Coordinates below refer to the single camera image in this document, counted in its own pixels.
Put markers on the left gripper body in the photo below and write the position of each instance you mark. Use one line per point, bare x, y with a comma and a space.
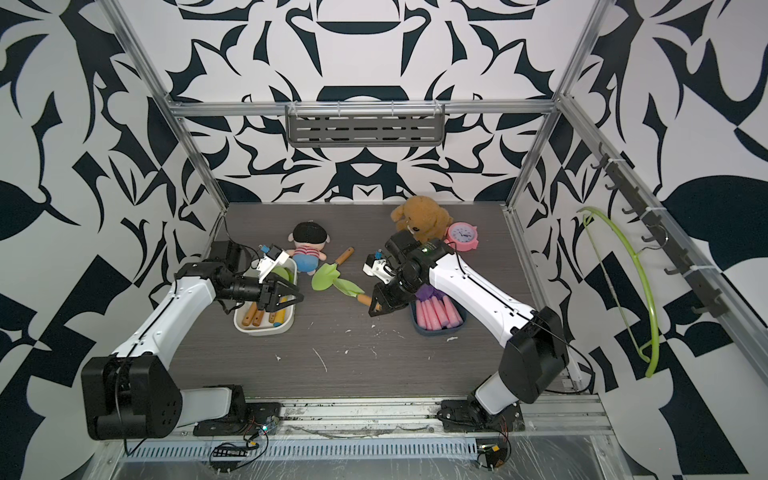
252, 290

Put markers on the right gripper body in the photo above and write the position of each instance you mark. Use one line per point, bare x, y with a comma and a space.
404, 283

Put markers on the purple shovel pink handle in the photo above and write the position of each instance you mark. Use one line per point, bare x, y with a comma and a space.
452, 314
441, 315
423, 294

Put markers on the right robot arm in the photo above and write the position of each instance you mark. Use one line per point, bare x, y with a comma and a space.
534, 349

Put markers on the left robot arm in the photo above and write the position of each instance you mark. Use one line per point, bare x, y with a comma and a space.
130, 394

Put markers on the teal storage box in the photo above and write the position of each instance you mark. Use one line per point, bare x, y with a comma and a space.
435, 327

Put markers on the white storage box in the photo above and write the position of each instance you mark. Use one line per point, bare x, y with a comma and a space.
267, 329

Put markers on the brown plush dog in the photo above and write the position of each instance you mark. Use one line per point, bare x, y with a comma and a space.
423, 217

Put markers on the pink alarm clock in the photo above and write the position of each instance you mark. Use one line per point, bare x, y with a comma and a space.
462, 237

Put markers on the plush doll black hair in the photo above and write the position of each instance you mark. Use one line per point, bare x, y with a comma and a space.
309, 239

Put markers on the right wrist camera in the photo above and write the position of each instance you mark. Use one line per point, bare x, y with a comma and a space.
376, 265

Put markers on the grey wall shelf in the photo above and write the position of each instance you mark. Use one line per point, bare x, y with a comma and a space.
366, 124

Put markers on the grey hook rail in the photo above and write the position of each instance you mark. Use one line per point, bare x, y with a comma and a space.
718, 297

